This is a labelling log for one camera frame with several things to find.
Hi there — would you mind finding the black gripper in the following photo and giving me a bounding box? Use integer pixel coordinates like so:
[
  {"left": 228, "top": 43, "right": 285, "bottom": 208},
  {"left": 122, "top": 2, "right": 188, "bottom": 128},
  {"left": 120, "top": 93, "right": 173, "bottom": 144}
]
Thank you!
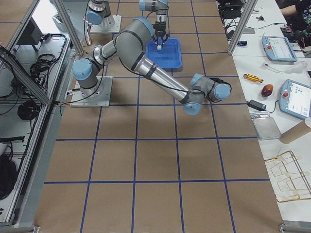
[{"left": 153, "top": 21, "right": 169, "bottom": 46}]

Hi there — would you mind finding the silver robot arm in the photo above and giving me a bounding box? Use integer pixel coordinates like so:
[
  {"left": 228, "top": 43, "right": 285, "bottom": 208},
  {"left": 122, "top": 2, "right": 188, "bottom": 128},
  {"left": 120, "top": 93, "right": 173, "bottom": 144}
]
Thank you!
[
  {"left": 84, "top": 0, "right": 169, "bottom": 50},
  {"left": 72, "top": 17, "right": 232, "bottom": 116}
]

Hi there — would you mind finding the blue plastic tray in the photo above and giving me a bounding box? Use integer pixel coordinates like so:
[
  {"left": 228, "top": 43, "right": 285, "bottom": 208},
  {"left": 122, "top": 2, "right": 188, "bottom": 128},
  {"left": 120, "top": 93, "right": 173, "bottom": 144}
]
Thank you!
[{"left": 146, "top": 38, "right": 182, "bottom": 69}]

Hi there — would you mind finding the gold metal cylinder tool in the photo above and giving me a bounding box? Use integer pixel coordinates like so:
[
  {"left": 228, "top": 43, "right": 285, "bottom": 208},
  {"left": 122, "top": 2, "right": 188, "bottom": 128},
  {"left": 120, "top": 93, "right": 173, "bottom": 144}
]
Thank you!
[{"left": 243, "top": 74, "right": 264, "bottom": 83}]

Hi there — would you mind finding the black power adapter brick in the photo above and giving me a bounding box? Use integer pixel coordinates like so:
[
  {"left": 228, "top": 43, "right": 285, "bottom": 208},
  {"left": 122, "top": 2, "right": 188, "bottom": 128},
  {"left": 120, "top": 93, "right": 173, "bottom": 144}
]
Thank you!
[{"left": 246, "top": 100, "right": 266, "bottom": 111}]

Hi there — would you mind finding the far teach pendant tablet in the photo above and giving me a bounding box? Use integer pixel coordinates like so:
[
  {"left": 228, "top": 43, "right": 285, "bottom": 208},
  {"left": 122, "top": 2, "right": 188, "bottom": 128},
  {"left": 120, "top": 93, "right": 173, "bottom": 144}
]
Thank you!
[{"left": 261, "top": 36, "right": 297, "bottom": 62}]

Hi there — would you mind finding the teach pendant tablet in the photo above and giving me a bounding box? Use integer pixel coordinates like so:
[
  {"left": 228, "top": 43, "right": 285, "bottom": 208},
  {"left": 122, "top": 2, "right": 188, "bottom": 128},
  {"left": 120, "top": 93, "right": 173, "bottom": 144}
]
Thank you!
[
  {"left": 261, "top": 36, "right": 297, "bottom": 62},
  {"left": 279, "top": 79, "right": 311, "bottom": 119}
]

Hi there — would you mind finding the near teach pendant tablet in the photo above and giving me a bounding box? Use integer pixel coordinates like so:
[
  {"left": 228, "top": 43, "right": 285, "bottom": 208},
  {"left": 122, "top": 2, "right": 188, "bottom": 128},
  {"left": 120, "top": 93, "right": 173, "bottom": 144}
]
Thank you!
[{"left": 279, "top": 79, "right": 311, "bottom": 119}]

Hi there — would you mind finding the cardboard tube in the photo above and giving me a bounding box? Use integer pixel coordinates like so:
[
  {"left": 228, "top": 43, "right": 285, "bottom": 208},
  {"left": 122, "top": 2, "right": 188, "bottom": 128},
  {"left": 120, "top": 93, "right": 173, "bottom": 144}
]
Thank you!
[{"left": 280, "top": 117, "right": 311, "bottom": 144}]

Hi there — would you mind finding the aluminium frame post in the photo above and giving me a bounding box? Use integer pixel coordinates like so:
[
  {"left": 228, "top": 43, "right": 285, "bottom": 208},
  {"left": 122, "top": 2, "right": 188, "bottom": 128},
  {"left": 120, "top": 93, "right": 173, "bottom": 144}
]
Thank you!
[{"left": 227, "top": 0, "right": 258, "bottom": 55}]

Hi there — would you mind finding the gold wire rack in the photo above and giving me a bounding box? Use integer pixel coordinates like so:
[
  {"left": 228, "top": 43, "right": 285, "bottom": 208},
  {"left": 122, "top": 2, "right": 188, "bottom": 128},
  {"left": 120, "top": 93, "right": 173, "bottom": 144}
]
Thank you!
[{"left": 264, "top": 150, "right": 311, "bottom": 203}]

